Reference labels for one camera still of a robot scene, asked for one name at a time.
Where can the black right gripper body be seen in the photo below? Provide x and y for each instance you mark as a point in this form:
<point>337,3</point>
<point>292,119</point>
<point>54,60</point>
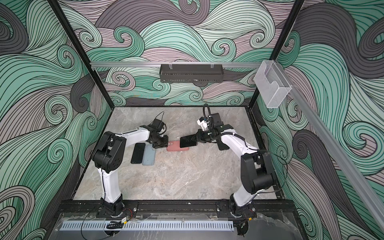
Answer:
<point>205,136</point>

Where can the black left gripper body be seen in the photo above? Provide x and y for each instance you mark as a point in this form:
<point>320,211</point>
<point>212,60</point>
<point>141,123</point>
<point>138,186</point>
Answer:
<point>160,142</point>

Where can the black phone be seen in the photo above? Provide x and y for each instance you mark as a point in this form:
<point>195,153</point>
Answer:
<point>188,141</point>

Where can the black phone case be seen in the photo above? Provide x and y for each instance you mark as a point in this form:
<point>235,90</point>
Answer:
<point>221,145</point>

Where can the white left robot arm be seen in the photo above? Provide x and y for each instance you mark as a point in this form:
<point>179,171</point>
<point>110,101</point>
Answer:
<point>108,156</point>

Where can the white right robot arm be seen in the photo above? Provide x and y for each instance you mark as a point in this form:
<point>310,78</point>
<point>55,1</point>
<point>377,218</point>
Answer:
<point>257,176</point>

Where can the light blue phone case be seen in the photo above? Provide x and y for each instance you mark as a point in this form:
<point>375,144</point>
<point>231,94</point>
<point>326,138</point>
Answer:
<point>149,156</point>

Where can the dark blue phone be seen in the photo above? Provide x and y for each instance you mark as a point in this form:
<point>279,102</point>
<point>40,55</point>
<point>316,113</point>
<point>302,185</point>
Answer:
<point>138,153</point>

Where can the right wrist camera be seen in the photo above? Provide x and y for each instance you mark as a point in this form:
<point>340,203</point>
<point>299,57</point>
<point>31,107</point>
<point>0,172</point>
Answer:
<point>203,123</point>

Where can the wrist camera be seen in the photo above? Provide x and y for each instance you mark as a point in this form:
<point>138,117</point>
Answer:
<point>203,123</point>
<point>158,125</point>

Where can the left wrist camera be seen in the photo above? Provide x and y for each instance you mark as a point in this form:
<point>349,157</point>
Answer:
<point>158,125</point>

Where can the right black corner post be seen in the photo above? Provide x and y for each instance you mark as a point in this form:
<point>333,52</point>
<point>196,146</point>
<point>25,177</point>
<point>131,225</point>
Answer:
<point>285,26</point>

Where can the black wall tray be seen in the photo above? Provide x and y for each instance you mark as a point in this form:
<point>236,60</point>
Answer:
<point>194,73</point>

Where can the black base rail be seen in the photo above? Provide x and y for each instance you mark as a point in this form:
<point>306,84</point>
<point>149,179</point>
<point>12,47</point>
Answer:
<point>210,208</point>

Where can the clear plastic wall bin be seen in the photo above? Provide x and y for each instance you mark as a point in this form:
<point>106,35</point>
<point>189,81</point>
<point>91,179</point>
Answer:
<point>272,83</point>

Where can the white slotted cable duct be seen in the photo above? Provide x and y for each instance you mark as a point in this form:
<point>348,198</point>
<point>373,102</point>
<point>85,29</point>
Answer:
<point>150,226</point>

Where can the black corner frame post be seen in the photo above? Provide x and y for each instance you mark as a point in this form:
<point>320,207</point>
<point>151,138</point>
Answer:
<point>80,50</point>

